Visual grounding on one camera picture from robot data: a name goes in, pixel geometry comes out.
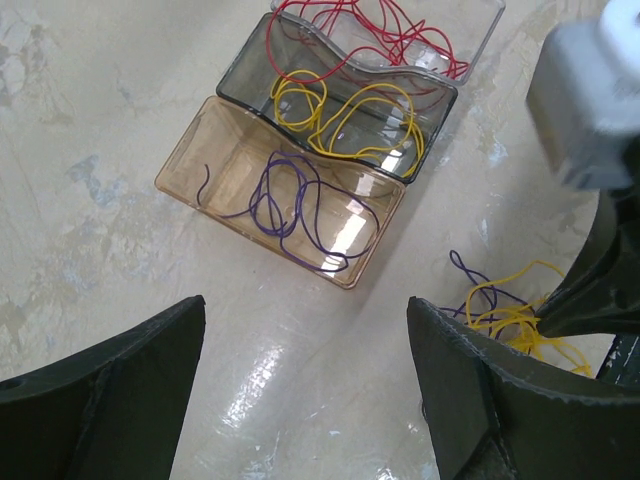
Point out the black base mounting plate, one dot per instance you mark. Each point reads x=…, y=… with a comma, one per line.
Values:
x=621, y=365

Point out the grey transparent bin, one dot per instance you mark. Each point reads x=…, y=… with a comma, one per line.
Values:
x=290, y=75

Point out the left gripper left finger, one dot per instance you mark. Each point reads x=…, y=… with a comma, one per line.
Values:
x=112, y=411

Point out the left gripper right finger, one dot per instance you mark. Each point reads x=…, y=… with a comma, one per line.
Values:
x=494, y=413

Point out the orange transparent bin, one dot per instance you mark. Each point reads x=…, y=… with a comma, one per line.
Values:
x=325, y=215

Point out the yellow red cable ball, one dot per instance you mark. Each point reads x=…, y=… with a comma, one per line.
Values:
x=498, y=314

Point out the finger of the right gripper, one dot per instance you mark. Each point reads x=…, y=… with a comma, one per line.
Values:
x=600, y=293

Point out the clear transparent bin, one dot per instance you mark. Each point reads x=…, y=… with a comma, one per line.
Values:
x=446, y=38

